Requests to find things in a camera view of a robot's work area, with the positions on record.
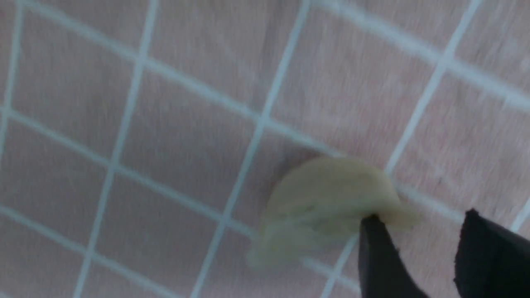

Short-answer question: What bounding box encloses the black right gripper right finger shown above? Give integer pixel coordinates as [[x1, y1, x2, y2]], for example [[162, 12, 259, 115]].
[[454, 209, 530, 298]]

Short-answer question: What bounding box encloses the white dumpling front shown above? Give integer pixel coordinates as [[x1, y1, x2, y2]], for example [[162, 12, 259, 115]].
[[246, 156, 421, 270]]

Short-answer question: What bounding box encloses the pink checkered tablecloth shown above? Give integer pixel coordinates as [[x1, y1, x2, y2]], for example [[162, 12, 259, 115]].
[[1, 0, 529, 298]]

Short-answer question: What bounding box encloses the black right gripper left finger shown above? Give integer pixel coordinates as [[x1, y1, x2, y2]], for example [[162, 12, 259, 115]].
[[358, 214, 428, 298]]

